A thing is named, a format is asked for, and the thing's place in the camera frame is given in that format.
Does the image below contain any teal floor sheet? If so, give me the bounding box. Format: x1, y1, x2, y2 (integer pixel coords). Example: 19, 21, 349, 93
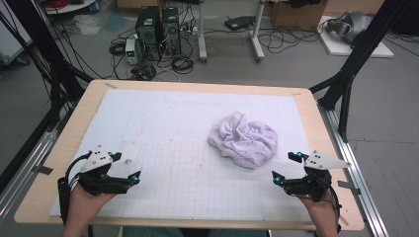
104, 11, 128, 34

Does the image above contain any white grid foam mat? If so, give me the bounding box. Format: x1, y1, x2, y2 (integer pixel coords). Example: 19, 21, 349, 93
48, 88, 333, 225

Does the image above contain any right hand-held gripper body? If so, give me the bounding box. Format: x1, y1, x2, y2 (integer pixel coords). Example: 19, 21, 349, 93
282, 150, 352, 202

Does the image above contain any wide black computer tower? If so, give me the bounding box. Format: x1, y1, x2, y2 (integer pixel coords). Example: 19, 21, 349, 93
134, 5, 163, 62

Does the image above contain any person's left hand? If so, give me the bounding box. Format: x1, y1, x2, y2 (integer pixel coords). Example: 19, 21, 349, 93
65, 185, 117, 228

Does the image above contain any grey tape strip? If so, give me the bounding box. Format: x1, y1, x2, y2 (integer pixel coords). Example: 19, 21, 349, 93
338, 180, 362, 196

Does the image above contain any white floor board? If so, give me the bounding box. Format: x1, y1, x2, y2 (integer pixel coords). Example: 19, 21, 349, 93
317, 15, 395, 59

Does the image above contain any narrow black computer tower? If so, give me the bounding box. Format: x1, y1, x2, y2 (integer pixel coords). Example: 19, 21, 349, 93
161, 6, 183, 55

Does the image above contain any tangled cable bundle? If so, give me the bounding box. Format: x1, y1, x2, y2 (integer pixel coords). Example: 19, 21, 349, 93
129, 63, 158, 82

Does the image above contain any pale pink printed towel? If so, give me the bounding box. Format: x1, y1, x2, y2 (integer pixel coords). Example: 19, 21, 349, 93
207, 110, 279, 170

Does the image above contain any long black floor cable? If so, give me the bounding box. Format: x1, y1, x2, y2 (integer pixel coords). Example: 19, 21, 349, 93
257, 28, 321, 55

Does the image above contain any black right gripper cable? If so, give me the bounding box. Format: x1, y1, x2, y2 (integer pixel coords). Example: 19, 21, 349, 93
324, 184, 344, 233

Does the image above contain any small black cable coil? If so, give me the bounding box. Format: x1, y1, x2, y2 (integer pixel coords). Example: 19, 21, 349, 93
108, 40, 127, 56

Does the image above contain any clear plastic bag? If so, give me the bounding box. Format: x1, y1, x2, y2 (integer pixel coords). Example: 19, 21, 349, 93
69, 14, 104, 37

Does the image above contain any aluminium rail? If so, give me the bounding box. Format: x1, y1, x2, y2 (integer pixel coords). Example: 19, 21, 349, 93
317, 102, 391, 237
0, 129, 59, 225

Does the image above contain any large black cable coil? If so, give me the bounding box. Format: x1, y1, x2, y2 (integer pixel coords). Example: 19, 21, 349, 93
171, 55, 196, 75

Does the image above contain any white power supply unit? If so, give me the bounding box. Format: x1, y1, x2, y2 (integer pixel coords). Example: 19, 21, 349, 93
125, 38, 141, 66

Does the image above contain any person's right hand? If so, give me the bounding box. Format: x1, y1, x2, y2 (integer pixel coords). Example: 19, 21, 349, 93
295, 192, 340, 229

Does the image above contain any flat black device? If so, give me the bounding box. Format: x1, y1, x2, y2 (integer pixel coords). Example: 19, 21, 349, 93
224, 15, 257, 32

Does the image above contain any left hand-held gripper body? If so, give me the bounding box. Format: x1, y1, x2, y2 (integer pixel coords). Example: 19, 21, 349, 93
77, 144, 132, 196

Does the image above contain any brown cardboard box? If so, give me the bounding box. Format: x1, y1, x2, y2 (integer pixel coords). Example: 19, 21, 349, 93
270, 0, 328, 32

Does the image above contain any round white table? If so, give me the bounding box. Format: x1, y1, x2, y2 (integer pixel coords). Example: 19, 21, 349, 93
42, 0, 99, 16

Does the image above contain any black tape strip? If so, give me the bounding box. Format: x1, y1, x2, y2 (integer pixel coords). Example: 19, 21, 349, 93
33, 165, 54, 176

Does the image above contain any grey rounded device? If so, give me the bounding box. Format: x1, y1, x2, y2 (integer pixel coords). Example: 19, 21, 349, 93
325, 11, 376, 44

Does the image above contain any black metal frame strut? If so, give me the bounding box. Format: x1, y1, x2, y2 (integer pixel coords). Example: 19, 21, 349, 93
0, 0, 95, 133
308, 0, 419, 143

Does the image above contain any white metal stand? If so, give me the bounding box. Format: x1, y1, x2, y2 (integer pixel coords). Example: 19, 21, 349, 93
197, 0, 267, 64

